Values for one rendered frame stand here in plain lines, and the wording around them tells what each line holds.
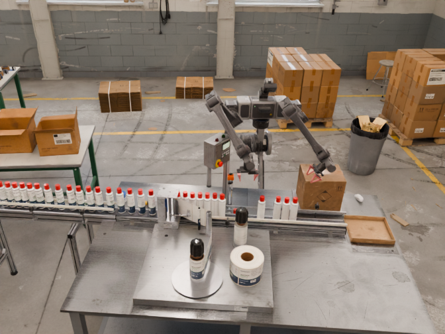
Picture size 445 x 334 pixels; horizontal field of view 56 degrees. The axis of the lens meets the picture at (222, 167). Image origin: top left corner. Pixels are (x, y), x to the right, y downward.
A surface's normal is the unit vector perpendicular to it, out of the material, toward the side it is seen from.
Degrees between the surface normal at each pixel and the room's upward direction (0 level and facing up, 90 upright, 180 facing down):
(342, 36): 90
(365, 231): 0
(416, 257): 0
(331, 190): 90
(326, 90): 89
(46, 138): 91
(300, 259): 0
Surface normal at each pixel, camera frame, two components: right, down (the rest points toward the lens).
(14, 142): 0.12, 0.52
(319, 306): 0.03, -0.85
